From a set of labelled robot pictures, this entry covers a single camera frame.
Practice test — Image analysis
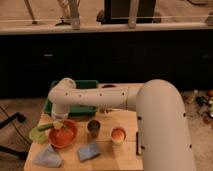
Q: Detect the blue cloth left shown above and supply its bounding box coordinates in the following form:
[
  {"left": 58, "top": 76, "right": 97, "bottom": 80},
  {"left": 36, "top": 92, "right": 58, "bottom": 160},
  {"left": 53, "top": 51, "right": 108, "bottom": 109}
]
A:
[{"left": 32, "top": 144, "right": 62, "bottom": 168}]

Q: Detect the red bowl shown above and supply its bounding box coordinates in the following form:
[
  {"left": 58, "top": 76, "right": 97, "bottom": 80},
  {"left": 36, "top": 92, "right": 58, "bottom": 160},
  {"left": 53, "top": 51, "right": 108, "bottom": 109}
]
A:
[{"left": 48, "top": 119, "right": 78, "bottom": 149}]

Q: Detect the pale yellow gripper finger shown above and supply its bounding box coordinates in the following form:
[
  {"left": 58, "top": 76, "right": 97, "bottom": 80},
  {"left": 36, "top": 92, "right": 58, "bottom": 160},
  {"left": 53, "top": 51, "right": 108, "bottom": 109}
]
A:
[{"left": 53, "top": 121, "right": 64, "bottom": 130}]

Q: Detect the green pepper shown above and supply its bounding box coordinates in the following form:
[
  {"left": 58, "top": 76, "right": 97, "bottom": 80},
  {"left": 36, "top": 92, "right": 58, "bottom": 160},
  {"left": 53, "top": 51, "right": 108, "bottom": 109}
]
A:
[{"left": 37, "top": 123, "right": 54, "bottom": 131}]

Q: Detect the orange white cup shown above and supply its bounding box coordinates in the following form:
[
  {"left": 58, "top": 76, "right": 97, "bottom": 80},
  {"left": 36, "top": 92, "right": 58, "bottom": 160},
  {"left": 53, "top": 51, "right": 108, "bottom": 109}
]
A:
[{"left": 111, "top": 127, "right": 126, "bottom": 145}]

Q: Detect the light green cup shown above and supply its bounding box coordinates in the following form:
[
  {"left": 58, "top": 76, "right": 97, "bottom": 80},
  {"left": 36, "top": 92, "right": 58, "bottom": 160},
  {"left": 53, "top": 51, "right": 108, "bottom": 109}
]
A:
[{"left": 29, "top": 127, "right": 47, "bottom": 144}]

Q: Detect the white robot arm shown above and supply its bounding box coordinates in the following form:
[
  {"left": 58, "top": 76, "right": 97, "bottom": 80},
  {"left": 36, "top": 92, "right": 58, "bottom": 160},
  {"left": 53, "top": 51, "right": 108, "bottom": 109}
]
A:
[{"left": 48, "top": 78, "right": 196, "bottom": 171}]

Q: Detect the dark metal cup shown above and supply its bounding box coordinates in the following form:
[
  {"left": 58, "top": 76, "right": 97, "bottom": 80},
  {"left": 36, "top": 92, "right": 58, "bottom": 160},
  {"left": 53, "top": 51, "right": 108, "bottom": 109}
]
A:
[{"left": 87, "top": 120, "right": 101, "bottom": 137}]

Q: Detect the dark brown bowl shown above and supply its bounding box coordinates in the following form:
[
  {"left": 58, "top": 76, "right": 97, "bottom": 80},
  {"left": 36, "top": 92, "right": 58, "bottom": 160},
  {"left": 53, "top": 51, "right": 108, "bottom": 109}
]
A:
[{"left": 101, "top": 84, "right": 116, "bottom": 88}]

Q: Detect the wooden table board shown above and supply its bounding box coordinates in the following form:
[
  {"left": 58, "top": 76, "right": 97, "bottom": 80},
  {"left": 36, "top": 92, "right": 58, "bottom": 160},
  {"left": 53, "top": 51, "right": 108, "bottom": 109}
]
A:
[{"left": 23, "top": 82, "right": 158, "bottom": 171}]

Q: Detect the green plastic tray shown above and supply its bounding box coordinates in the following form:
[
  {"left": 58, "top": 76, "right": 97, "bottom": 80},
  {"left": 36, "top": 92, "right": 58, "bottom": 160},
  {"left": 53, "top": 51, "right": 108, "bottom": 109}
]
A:
[{"left": 43, "top": 80, "right": 98, "bottom": 117}]

